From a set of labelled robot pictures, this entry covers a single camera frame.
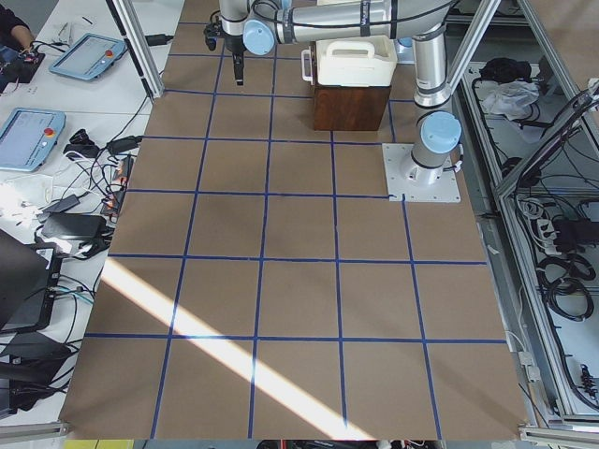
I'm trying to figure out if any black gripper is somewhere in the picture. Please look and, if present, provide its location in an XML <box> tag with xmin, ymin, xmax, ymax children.
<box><xmin>203</xmin><ymin>11</ymin><xmax>245</xmax><ymax>86</ymax></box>

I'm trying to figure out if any white drawer handle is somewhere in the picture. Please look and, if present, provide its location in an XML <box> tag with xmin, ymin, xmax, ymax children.
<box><xmin>300</xmin><ymin>49</ymin><xmax>314</xmax><ymax>84</ymax></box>

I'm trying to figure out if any wooden drawer with brown front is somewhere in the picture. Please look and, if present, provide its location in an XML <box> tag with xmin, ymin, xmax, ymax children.
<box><xmin>310</xmin><ymin>41</ymin><xmax>317</xmax><ymax>87</ymax></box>

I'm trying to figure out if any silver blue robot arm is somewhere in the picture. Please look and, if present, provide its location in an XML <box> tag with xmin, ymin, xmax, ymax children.
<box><xmin>203</xmin><ymin>1</ymin><xmax>454</xmax><ymax>110</ymax></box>

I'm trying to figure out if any dark brown wooden cabinet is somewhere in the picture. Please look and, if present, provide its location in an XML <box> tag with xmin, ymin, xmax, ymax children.
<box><xmin>314</xmin><ymin>84</ymin><xmax>391</xmax><ymax>131</ymax></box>

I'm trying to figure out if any white plastic crate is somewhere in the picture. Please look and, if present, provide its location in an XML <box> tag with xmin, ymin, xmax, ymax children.
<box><xmin>315</xmin><ymin>36</ymin><xmax>398</xmax><ymax>87</ymax></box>

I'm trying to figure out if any teach pendant far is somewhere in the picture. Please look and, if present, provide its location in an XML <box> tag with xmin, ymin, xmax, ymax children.
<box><xmin>49</xmin><ymin>33</ymin><xmax>127</xmax><ymax>81</ymax></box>

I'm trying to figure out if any teach pendant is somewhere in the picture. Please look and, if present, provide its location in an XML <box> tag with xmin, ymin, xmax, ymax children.
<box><xmin>1</xmin><ymin>108</ymin><xmax>66</xmax><ymax>172</ymax></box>
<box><xmin>49</xmin><ymin>33</ymin><xmax>127</xmax><ymax>81</ymax></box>

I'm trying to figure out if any teach pendant near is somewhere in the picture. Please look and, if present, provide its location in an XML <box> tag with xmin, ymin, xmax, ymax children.
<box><xmin>1</xmin><ymin>108</ymin><xmax>66</xmax><ymax>172</ymax></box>

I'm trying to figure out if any black cloth bundle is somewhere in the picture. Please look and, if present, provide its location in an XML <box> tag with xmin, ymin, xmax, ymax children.
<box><xmin>479</xmin><ymin>57</ymin><xmax>532</xmax><ymax>83</ymax></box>

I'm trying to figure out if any white crumpled cloth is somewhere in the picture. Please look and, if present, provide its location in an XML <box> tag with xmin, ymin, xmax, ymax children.
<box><xmin>481</xmin><ymin>80</ymin><xmax>539</xmax><ymax>121</ymax></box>

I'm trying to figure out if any black laptop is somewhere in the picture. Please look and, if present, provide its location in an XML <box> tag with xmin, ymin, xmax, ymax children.
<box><xmin>1</xmin><ymin>231</ymin><xmax>62</xmax><ymax>334</ymax></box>

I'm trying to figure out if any aluminium frame post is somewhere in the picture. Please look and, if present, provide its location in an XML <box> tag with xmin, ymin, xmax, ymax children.
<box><xmin>106</xmin><ymin>0</ymin><xmax>165</xmax><ymax>100</ymax></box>

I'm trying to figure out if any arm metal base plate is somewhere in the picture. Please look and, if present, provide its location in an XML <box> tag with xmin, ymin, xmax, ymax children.
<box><xmin>382</xmin><ymin>143</ymin><xmax>461</xmax><ymax>203</ymax></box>

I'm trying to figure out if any black cable coil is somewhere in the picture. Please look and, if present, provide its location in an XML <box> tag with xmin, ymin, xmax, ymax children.
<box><xmin>545</xmin><ymin>254</ymin><xmax>598</xmax><ymax>324</ymax></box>

